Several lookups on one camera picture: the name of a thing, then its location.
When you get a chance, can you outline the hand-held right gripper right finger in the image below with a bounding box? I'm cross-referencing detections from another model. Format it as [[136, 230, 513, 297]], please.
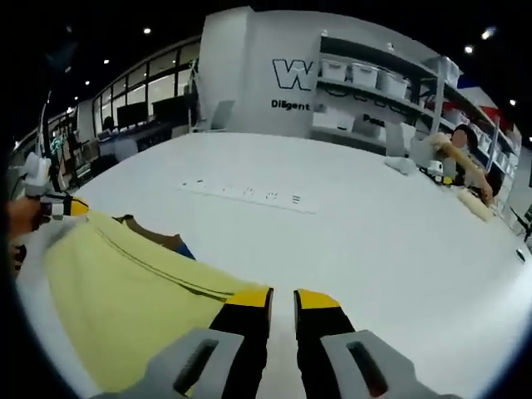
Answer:
[[293, 288, 461, 399]]

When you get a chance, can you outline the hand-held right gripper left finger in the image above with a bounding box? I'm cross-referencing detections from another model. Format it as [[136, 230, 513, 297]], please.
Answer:
[[89, 286, 275, 399]]

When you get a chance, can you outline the yellow blue grey garment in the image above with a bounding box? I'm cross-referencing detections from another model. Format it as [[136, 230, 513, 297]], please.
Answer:
[[43, 209, 271, 396]]

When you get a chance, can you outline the person's left hand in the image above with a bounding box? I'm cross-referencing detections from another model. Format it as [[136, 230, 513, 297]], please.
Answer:
[[6, 198, 43, 241]]

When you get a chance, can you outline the dark desk counter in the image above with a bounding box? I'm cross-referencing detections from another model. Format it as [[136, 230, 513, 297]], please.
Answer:
[[97, 122, 176, 160]]

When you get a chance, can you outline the black computer monitor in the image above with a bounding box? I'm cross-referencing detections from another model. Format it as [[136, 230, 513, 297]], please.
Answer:
[[151, 98, 186, 124], [116, 103, 149, 128]]

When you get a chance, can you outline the tall grey stand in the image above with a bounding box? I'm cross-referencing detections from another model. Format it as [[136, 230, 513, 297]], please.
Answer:
[[186, 57, 205, 131]]

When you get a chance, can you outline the white table power strip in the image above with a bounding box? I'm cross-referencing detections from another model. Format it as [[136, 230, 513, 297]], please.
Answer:
[[176, 178, 318, 215]]

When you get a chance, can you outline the cream cloth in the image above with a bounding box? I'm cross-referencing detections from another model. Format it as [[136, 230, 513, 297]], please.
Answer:
[[456, 189, 494, 222]]

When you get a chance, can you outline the white cloth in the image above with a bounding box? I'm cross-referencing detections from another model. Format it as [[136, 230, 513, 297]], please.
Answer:
[[384, 155, 419, 176]]

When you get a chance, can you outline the low white storage bin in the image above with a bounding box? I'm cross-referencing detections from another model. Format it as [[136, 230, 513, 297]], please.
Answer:
[[328, 114, 357, 132]]

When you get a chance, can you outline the row of small white bins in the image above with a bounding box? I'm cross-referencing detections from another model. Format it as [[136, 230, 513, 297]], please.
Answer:
[[444, 107, 520, 168]]

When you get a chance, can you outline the grey metal shelf rack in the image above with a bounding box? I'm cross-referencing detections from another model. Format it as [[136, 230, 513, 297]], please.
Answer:
[[311, 32, 448, 143]]

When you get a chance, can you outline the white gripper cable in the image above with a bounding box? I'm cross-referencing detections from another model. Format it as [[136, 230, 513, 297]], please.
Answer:
[[35, 89, 53, 160]]

